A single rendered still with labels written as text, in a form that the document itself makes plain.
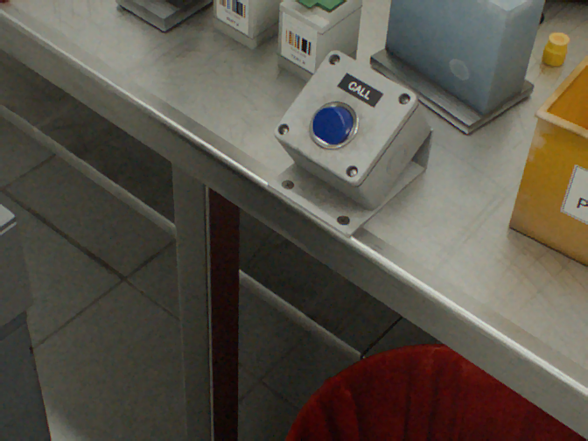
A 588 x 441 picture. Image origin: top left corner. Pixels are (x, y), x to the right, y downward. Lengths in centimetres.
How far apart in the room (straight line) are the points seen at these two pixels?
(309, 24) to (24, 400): 32
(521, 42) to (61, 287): 119
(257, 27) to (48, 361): 100
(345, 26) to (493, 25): 11
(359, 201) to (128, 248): 119
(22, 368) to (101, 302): 109
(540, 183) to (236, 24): 28
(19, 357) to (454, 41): 36
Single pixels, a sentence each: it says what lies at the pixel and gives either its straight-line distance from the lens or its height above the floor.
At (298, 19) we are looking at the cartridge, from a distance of 80.
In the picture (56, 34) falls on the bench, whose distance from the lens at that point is 87.
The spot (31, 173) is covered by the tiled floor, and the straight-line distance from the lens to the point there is 203.
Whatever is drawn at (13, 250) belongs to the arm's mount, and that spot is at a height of 93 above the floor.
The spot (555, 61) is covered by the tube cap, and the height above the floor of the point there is 88.
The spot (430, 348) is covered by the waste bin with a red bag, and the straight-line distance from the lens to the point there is 121.
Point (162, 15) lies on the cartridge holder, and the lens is 86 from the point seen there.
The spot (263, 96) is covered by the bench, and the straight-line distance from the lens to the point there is 81.
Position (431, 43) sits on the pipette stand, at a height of 92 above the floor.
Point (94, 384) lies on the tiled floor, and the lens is 172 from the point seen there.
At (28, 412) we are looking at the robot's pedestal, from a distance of 77.
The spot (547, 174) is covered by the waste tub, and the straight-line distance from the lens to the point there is 70.
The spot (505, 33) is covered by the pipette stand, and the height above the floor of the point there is 96.
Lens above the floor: 140
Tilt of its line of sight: 47 degrees down
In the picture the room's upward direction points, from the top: 3 degrees clockwise
